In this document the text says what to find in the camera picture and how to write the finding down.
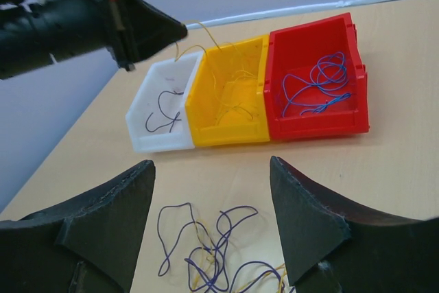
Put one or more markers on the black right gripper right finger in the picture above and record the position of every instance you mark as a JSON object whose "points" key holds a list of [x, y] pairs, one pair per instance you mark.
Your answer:
{"points": [[333, 244]]}

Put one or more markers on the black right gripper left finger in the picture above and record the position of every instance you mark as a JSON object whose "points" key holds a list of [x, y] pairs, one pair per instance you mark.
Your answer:
{"points": [[88, 243]]}

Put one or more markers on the white plastic bin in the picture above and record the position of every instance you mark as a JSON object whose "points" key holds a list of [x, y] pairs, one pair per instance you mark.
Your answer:
{"points": [[157, 119]]}

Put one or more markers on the yellow plastic bin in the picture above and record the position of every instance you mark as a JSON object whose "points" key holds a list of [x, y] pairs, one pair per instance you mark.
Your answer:
{"points": [[225, 104]]}

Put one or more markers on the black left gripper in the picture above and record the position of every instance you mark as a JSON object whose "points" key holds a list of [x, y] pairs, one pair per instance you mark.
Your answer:
{"points": [[39, 33]]}

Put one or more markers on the red plastic bin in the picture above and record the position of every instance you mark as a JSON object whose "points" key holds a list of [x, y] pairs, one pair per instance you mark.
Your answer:
{"points": [[315, 81]]}

